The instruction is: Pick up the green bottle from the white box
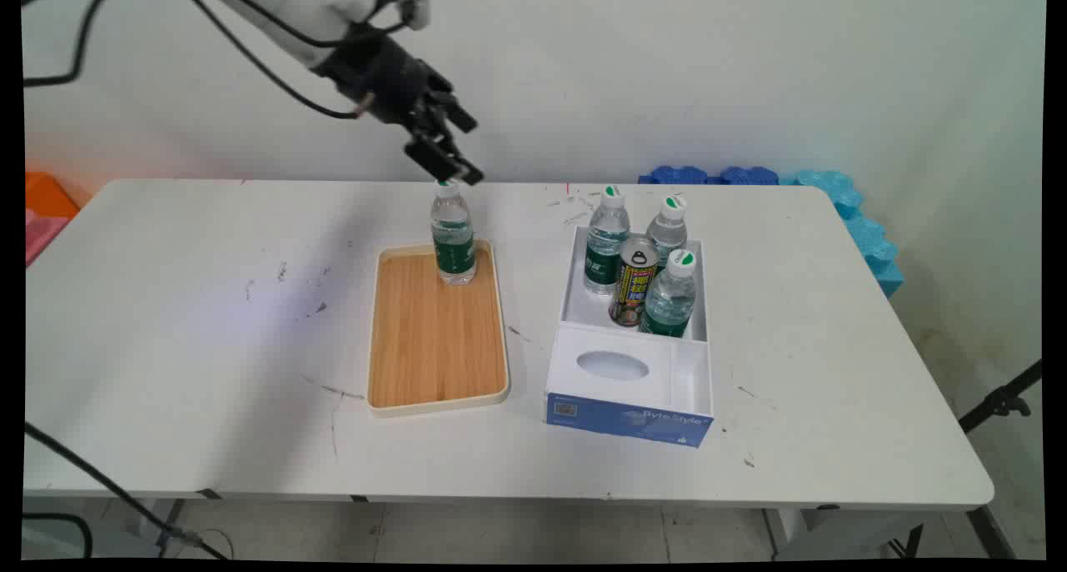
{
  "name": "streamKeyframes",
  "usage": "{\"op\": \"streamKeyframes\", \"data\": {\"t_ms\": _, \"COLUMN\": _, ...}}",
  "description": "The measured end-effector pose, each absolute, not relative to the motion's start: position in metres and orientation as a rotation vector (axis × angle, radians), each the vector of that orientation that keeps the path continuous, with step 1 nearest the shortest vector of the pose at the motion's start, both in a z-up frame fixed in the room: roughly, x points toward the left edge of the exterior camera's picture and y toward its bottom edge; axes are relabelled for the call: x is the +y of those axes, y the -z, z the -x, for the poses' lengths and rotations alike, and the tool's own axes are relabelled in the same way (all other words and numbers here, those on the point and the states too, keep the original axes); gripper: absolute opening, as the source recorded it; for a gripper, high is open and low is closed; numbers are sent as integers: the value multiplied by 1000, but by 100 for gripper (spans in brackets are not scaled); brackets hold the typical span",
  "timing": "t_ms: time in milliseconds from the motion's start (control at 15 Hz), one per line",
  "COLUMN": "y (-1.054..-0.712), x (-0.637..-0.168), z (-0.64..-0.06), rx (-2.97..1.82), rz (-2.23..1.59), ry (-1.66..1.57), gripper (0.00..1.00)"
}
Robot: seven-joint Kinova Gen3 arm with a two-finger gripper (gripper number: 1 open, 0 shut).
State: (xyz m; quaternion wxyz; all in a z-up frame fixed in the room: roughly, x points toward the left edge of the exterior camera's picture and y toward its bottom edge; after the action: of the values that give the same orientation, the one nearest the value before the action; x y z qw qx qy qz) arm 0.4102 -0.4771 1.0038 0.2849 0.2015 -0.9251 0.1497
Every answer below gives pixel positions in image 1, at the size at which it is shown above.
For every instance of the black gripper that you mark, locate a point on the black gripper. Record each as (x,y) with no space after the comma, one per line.
(383,72)

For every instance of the water bottle green label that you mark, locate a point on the water bottle green label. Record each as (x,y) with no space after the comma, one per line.
(668,226)
(669,301)
(605,247)
(453,243)

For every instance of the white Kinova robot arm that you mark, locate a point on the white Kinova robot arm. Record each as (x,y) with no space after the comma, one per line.
(288,9)

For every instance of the wooden tray cream rim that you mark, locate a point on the wooden tray cream rim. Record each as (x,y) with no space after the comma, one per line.
(433,347)

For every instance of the dark blue foam mat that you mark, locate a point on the dark blue foam mat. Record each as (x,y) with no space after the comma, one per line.
(677,174)
(748,175)

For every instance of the yellow black drink can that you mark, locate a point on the yellow black drink can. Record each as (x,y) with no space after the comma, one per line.
(633,284)

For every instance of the white blue cardboard box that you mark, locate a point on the white blue cardboard box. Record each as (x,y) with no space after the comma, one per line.
(621,405)

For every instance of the pink foam block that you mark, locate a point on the pink foam block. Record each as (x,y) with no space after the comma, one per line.
(40,232)

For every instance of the light blue foam mat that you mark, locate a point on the light blue foam mat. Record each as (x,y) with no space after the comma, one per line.
(867,234)

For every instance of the grey metal table leg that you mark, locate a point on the grey metal table leg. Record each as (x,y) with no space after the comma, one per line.
(162,522)

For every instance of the white metal table leg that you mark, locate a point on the white metal table leg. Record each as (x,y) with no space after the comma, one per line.
(834,532)

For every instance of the black tripod leg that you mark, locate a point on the black tripod leg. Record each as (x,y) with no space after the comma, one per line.
(1000,401)

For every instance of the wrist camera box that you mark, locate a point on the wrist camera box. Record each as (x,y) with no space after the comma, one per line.
(410,5)

